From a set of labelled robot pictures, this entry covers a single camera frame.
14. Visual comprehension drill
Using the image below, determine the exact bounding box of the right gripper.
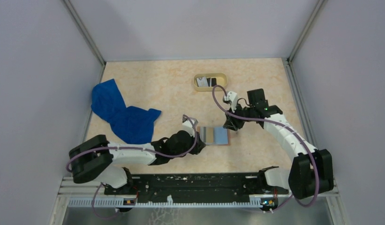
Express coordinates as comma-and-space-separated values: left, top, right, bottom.
223, 102, 256, 131

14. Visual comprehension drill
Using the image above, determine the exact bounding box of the tan leather card holder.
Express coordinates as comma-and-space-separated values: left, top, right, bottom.
197, 126, 230, 146

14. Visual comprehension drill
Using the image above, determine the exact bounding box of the black card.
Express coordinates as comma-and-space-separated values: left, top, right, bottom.
208, 77, 217, 87

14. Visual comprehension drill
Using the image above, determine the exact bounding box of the beige oval tray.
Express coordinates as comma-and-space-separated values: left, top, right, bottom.
193, 73, 228, 92

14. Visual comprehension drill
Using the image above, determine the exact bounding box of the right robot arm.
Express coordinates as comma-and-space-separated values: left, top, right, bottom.
223, 89, 334, 200

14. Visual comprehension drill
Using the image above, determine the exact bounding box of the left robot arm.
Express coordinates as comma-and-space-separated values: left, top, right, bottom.
66, 130, 206, 194

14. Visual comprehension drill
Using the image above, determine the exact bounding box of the white card in tray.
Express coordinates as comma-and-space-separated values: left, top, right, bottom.
196, 77, 210, 87

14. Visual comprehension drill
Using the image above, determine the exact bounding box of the blue cloth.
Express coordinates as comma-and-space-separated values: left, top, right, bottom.
91, 79, 162, 144

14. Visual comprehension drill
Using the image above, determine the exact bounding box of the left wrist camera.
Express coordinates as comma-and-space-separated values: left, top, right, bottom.
182, 117, 198, 138

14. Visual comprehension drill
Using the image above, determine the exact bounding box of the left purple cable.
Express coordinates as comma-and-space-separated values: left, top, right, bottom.
66, 114, 199, 220

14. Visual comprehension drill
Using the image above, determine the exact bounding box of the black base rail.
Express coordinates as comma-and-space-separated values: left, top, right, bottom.
105, 172, 289, 206

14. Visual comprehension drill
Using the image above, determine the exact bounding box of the aluminium frame rail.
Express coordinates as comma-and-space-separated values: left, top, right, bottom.
57, 177, 340, 200

